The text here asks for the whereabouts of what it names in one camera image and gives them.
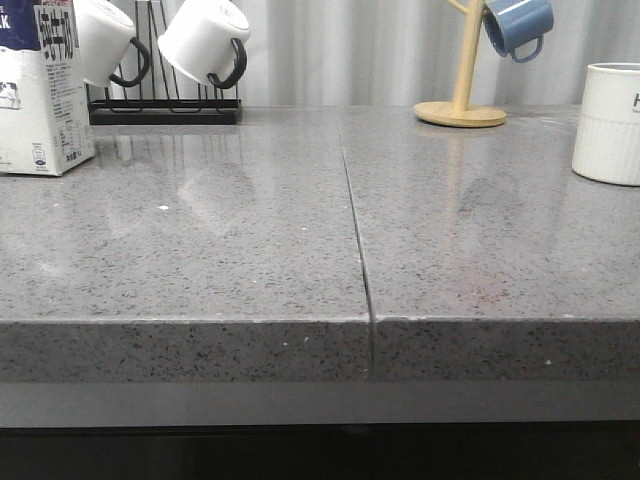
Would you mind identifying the white blue milk carton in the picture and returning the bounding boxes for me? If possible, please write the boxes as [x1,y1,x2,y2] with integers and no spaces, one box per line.
[1,0,95,176]

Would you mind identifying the cream HOME cup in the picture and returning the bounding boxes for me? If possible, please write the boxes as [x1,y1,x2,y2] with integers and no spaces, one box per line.
[572,62,639,186]

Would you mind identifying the wooden mug tree stand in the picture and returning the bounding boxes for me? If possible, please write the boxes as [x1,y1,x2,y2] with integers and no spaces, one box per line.
[413,0,507,128]

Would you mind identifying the right white hanging mug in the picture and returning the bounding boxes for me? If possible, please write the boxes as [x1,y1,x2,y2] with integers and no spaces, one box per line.
[158,0,251,90]

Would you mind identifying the white hanging mug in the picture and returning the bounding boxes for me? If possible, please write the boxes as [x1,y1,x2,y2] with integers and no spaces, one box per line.
[158,0,251,90]
[73,0,151,88]

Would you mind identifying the left white hanging mug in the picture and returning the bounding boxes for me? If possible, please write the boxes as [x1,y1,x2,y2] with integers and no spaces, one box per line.
[73,0,151,88]

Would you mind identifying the blue hanging mug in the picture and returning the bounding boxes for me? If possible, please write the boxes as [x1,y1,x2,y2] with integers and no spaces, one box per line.
[483,0,554,63]

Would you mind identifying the black wire mug rack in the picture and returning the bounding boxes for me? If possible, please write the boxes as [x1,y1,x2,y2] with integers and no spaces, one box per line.
[86,1,242,125]

